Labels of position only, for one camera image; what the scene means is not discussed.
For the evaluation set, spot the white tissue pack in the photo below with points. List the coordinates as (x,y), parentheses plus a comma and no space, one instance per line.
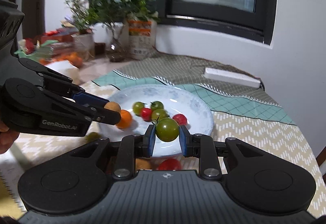
(66,68)

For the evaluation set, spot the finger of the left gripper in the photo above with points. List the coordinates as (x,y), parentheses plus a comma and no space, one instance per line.
(105,116)
(89,99)

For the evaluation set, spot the small red tomato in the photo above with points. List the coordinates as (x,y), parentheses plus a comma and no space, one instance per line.
(146,114)

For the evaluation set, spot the green tomato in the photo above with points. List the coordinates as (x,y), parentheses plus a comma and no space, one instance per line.
(167,129)

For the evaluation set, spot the white flat box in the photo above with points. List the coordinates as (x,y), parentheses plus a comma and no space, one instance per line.
(231,77)

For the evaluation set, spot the small thin-leaf potted plant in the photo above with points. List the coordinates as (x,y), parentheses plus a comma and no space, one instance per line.
(83,38)

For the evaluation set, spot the patterned beige tablecloth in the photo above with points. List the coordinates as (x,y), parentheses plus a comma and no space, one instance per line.
(217,109)

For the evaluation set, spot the orange white paper bag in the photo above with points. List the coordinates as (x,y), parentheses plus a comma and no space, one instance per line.
(142,37)

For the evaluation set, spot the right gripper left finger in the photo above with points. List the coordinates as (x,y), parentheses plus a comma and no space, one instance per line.
(130,148)

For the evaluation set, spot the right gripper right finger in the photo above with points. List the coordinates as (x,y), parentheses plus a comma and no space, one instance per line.
(202,147)

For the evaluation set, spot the person's left hand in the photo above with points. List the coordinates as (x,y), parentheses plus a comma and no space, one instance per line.
(7,137)

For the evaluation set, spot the large red tomato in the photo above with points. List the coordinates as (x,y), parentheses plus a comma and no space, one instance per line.
(170,164)

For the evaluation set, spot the orange tangerine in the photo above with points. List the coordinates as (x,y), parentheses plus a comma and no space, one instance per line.
(125,121)

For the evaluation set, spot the green ceramic dish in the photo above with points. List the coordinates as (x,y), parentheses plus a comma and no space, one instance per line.
(35,52)

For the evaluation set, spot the green leafy potted plant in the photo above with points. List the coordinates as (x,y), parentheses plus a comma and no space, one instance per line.
(111,12)

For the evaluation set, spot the blue white porcelain bowl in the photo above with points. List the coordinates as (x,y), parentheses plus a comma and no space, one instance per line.
(168,117)

